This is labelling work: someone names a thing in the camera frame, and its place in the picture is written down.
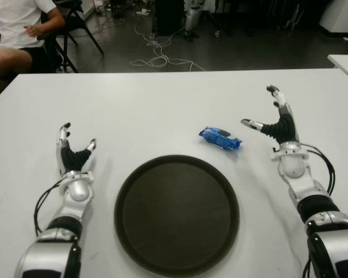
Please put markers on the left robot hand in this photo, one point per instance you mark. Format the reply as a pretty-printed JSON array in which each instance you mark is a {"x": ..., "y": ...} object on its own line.
[{"x": 71, "y": 162}]

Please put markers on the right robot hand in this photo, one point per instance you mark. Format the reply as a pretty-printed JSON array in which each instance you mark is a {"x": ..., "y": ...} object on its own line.
[{"x": 285, "y": 130}]

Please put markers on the blue Oreo packet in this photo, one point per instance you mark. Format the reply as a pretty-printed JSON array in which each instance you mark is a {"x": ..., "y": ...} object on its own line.
[{"x": 217, "y": 137}]

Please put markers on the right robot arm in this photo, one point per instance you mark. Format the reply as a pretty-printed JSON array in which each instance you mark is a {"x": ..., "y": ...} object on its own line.
[{"x": 291, "y": 165}]

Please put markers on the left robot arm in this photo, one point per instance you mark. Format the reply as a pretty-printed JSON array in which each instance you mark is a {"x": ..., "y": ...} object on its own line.
[{"x": 78, "y": 189}]

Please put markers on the white side table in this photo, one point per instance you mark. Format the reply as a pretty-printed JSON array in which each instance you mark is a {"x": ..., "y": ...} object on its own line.
[{"x": 346, "y": 62}]

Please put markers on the folded metal stand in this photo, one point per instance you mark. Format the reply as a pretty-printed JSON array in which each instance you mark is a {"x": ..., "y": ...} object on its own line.
[{"x": 293, "y": 20}]

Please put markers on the small white power adapter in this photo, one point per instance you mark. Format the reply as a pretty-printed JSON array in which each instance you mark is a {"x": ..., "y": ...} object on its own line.
[{"x": 217, "y": 33}]

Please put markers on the round dark brown tray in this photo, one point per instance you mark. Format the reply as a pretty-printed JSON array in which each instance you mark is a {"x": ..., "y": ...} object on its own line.
[{"x": 177, "y": 217}]

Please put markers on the white cabinet with black base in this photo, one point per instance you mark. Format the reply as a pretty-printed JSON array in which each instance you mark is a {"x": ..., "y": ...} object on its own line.
[{"x": 342, "y": 14}]

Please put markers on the black folding chair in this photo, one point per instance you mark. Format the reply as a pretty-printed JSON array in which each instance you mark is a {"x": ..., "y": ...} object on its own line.
[{"x": 75, "y": 23}]

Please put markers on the silver humanoid robot legs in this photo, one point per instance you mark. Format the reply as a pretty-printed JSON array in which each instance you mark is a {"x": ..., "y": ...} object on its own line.
[{"x": 191, "y": 20}]

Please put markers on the seated person in white shirt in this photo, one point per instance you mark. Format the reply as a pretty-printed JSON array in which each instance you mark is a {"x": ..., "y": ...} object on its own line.
[{"x": 14, "y": 23}]

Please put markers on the white low shelf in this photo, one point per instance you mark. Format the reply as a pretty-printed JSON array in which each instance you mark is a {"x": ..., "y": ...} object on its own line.
[{"x": 88, "y": 7}]

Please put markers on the white power strip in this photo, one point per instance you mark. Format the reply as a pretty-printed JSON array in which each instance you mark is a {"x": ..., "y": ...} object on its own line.
[{"x": 143, "y": 12}]

